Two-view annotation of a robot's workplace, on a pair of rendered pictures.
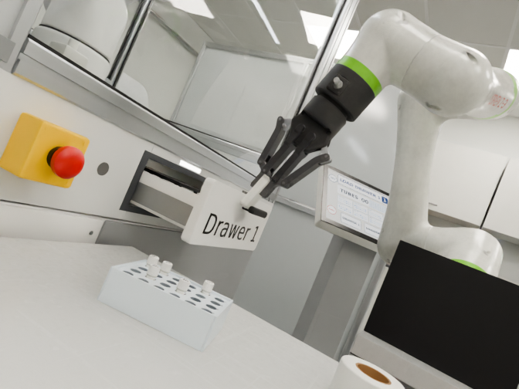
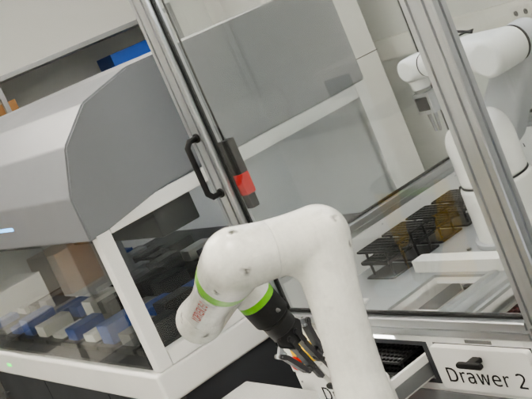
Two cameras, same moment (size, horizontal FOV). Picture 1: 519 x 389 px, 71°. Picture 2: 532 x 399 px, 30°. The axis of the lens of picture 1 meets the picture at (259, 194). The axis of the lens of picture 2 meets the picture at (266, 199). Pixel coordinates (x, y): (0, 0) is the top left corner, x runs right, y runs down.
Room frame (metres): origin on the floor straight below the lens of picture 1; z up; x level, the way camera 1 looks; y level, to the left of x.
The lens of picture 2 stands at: (1.95, -1.85, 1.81)
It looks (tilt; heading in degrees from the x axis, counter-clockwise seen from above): 11 degrees down; 124
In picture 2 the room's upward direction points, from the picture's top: 24 degrees counter-clockwise
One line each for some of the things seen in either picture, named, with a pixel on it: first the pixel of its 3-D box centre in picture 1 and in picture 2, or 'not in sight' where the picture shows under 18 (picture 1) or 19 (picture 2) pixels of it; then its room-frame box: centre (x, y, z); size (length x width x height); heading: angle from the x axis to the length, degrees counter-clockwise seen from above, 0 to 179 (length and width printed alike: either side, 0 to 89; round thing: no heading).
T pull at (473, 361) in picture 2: not in sight; (473, 362); (1.04, 0.00, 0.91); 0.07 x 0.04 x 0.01; 157
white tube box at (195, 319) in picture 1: (170, 299); not in sight; (0.42, 0.05, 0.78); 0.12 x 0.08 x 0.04; 81
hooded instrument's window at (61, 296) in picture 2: not in sight; (139, 235); (-0.68, 1.13, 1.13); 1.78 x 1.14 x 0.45; 157
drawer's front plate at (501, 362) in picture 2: not in sight; (485, 369); (1.05, 0.02, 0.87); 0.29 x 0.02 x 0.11; 157
